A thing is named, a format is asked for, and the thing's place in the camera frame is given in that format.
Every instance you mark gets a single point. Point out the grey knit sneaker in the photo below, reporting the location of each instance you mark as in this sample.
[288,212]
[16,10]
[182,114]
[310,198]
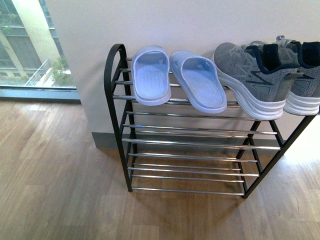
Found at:
[304,96]
[257,77]

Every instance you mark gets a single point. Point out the light blue slide slipper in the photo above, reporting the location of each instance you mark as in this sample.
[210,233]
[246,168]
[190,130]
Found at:
[197,75]

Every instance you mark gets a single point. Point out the black metal shoe rack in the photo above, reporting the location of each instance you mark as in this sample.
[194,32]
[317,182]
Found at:
[160,146]

